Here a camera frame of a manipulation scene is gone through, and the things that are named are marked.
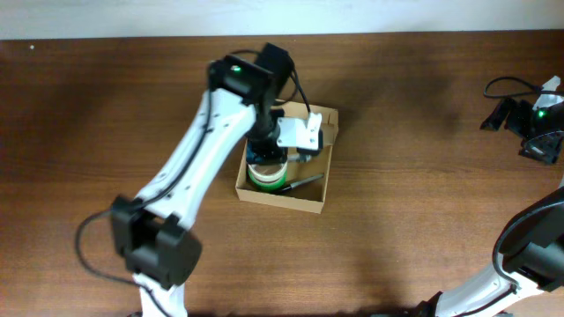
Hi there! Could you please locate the black white marker pen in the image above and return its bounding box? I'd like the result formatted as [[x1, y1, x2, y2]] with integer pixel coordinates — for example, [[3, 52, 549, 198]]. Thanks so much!
[[273, 173, 324, 195]]

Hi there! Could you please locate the clear black ballpoint pen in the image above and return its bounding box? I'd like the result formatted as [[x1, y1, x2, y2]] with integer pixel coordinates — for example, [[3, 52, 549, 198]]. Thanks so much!
[[287, 153, 312, 163]]

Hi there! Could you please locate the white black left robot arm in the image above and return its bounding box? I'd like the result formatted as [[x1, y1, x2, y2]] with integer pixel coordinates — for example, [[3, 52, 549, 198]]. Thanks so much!
[[109, 43, 295, 316]]

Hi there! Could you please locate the green tape roll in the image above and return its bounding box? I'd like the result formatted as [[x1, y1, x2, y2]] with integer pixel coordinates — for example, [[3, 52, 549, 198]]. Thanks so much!
[[248, 173, 286, 192]]

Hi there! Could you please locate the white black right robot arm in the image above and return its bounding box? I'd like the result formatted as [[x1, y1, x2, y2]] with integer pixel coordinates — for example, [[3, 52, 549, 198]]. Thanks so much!
[[409, 76, 563, 317]]

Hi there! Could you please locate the brown cardboard box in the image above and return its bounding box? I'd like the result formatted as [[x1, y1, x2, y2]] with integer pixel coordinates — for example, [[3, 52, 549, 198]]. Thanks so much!
[[235, 105, 339, 214]]

